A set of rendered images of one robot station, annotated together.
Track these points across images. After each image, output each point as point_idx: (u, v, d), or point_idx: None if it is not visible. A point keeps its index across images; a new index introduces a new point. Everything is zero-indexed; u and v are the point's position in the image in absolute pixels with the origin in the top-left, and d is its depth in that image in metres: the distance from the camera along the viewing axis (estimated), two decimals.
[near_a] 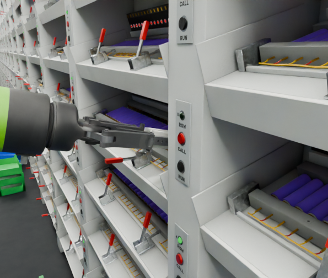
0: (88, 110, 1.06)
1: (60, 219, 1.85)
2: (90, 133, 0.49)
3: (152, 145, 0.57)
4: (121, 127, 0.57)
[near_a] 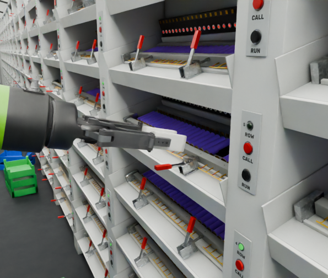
0: (119, 115, 1.08)
1: (78, 221, 1.86)
2: None
3: (146, 128, 0.60)
4: None
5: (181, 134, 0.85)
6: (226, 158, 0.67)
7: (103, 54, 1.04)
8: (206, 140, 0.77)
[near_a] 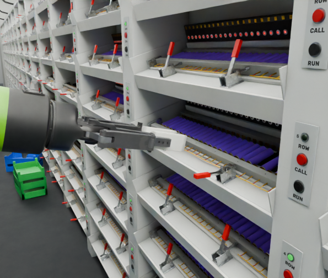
0: (143, 120, 1.08)
1: (92, 224, 1.86)
2: None
3: (145, 128, 0.60)
4: None
5: (211, 140, 0.85)
6: (265, 166, 0.67)
7: (128, 59, 1.05)
8: (241, 148, 0.77)
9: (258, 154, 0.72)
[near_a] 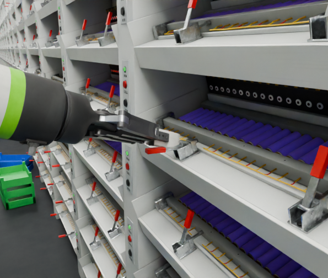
0: (148, 115, 0.74)
1: (83, 244, 1.53)
2: (105, 117, 0.48)
3: (154, 142, 0.57)
4: None
5: (269, 142, 0.53)
6: None
7: (126, 26, 0.71)
8: None
9: None
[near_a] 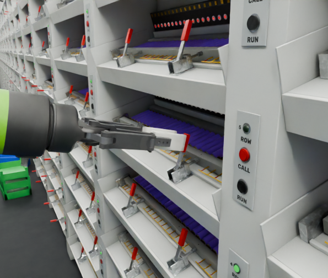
0: (108, 115, 1.00)
1: (70, 225, 1.79)
2: (90, 134, 0.49)
3: (154, 146, 0.57)
4: (120, 127, 0.57)
5: (178, 133, 0.78)
6: None
7: None
8: (206, 140, 0.70)
9: (222, 147, 0.65)
